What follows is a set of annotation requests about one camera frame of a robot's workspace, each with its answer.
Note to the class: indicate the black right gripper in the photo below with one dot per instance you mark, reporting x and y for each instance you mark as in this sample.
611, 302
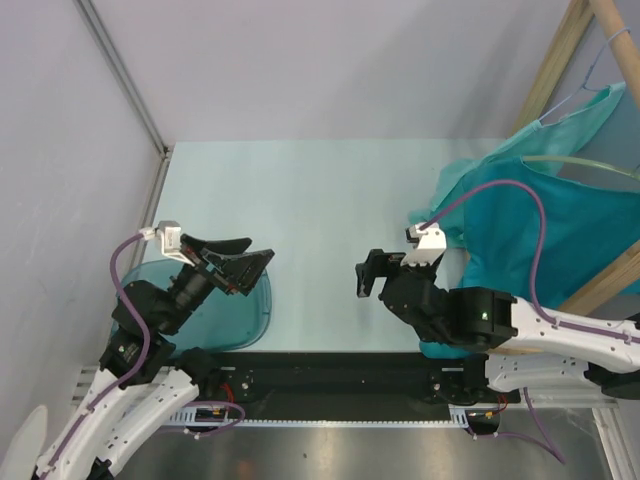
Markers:
380, 263

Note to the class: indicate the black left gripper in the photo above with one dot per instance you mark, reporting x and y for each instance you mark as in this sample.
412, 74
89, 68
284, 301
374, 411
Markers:
236, 272

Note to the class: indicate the blue mesh t shirt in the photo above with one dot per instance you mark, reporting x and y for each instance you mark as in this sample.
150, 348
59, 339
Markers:
565, 237

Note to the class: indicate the mint green t shirt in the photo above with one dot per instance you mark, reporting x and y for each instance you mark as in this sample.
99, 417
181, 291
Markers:
563, 137

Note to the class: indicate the translucent green plastic hanger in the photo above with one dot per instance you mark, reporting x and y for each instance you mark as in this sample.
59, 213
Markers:
583, 162

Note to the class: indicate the light blue wire hanger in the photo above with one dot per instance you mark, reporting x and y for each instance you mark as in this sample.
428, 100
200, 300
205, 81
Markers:
583, 86

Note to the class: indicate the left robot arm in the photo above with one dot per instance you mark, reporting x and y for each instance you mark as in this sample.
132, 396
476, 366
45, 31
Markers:
108, 427

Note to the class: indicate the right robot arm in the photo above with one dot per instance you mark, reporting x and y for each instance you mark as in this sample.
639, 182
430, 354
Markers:
512, 343

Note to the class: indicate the teal transparent plastic bin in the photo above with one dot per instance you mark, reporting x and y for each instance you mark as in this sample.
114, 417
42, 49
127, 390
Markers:
222, 322

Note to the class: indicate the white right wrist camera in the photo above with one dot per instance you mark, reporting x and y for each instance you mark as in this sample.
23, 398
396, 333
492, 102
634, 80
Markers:
428, 244

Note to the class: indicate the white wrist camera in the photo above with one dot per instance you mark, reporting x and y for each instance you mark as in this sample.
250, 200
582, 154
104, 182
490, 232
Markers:
428, 244
167, 235

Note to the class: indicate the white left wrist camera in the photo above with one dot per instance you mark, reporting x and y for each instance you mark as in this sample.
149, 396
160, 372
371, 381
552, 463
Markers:
167, 235

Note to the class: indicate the white cable duct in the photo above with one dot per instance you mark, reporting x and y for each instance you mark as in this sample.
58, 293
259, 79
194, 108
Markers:
186, 418

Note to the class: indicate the aluminium frame post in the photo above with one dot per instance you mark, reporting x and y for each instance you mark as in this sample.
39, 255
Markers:
114, 61

